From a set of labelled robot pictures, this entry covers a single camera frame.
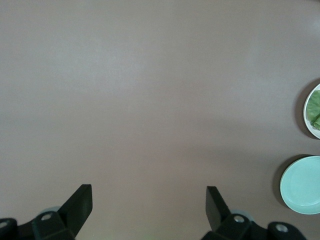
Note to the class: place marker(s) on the mint green plate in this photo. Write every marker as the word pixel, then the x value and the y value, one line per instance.
pixel 302 185

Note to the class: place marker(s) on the cream white plate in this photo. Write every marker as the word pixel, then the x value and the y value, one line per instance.
pixel 307 125

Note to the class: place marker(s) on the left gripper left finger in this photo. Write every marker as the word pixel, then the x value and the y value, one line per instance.
pixel 75 212

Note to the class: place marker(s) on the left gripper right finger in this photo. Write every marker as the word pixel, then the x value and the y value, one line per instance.
pixel 220 215

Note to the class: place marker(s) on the green lettuce leaf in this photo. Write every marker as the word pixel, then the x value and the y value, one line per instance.
pixel 314 110

